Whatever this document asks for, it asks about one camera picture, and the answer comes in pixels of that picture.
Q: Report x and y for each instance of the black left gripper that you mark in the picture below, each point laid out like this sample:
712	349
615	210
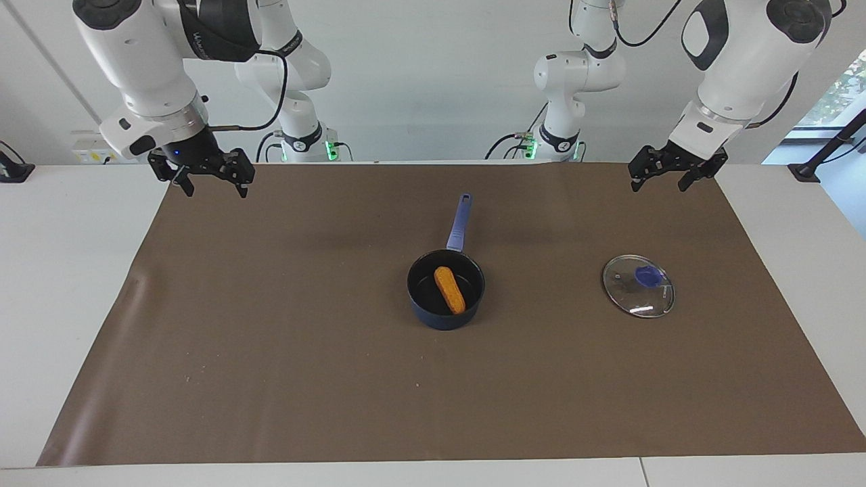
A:
676	161

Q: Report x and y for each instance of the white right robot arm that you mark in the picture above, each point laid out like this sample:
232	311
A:
135	54

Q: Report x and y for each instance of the white wall socket box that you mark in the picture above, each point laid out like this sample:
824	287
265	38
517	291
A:
88	154

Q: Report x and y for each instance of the glass lid with blue knob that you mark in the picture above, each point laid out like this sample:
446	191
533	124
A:
639	291

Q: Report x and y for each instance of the yellow corn cob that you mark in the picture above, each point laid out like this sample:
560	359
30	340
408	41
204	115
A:
450	291

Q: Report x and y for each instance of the window with green view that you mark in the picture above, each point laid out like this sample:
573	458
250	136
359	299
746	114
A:
839	91

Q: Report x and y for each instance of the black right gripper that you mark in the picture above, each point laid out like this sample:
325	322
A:
199	157

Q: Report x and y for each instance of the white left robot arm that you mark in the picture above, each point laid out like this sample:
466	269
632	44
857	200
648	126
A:
744	61

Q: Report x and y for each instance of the black clamp stand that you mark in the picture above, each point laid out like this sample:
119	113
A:
13	170

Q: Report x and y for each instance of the brown table mat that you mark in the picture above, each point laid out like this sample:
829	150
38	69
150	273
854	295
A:
473	392

